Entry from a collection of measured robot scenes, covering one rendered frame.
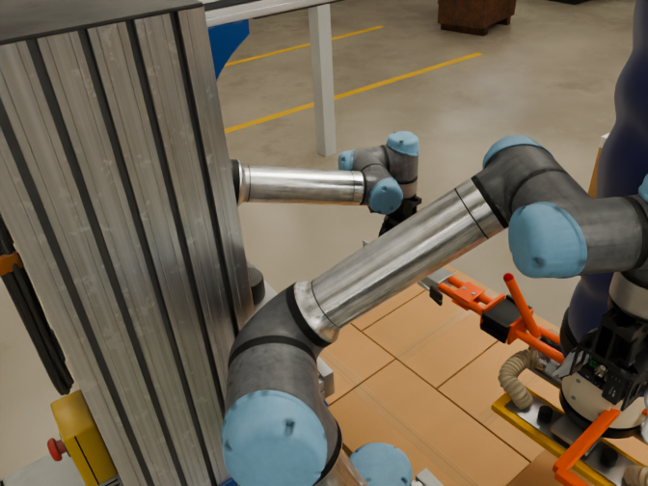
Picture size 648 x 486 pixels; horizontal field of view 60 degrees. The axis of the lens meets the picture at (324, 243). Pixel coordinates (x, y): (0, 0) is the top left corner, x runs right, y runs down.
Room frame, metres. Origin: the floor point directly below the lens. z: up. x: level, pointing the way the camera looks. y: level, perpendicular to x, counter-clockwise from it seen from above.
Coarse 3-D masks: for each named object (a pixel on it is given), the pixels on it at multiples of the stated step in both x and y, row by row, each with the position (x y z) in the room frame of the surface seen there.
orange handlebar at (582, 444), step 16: (448, 288) 1.06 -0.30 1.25; (464, 288) 1.04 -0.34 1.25; (480, 288) 1.04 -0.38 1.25; (464, 304) 1.01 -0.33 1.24; (528, 336) 0.88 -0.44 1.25; (544, 336) 0.88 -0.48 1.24; (544, 352) 0.84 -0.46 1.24; (560, 352) 0.82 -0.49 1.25; (608, 416) 0.66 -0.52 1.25; (592, 432) 0.62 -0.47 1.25; (576, 448) 0.59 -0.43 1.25; (560, 464) 0.56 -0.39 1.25; (560, 480) 0.54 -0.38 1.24; (576, 480) 0.53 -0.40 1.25
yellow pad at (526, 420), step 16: (496, 400) 0.81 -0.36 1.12; (512, 400) 0.80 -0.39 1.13; (544, 400) 0.80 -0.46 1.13; (512, 416) 0.76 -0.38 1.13; (528, 416) 0.75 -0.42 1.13; (544, 416) 0.74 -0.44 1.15; (560, 416) 0.75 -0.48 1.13; (528, 432) 0.72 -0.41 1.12; (544, 432) 0.71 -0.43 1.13; (560, 448) 0.67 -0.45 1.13; (608, 448) 0.65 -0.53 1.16; (576, 464) 0.64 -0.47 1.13; (592, 464) 0.63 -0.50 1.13; (608, 464) 0.62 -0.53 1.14; (624, 464) 0.63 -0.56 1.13; (640, 464) 0.63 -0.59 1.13; (592, 480) 0.61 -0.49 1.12; (608, 480) 0.60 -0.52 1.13; (624, 480) 0.59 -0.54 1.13
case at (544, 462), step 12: (612, 444) 0.80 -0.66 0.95; (624, 444) 0.79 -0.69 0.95; (636, 444) 0.79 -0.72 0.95; (540, 456) 0.78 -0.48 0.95; (552, 456) 0.77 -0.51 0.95; (636, 456) 0.76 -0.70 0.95; (528, 468) 0.75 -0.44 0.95; (540, 468) 0.75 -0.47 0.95; (552, 468) 0.74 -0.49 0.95; (516, 480) 0.72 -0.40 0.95; (528, 480) 0.72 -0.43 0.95; (540, 480) 0.71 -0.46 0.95; (552, 480) 0.71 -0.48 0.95; (588, 480) 0.71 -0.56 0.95
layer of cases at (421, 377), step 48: (384, 336) 1.62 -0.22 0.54; (432, 336) 1.60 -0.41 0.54; (480, 336) 1.58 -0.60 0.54; (336, 384) 1.38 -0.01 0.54; (384, 384) 1.37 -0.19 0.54; (432, 384) 1.36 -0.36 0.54; (480, 384) 1.34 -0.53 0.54; (528, 384) 1.33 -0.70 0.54; (384, 432) 1.16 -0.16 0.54; (432, 432) 1.15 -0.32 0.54; (480, 432) 1.14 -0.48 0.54; (480, 480) 0.97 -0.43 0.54
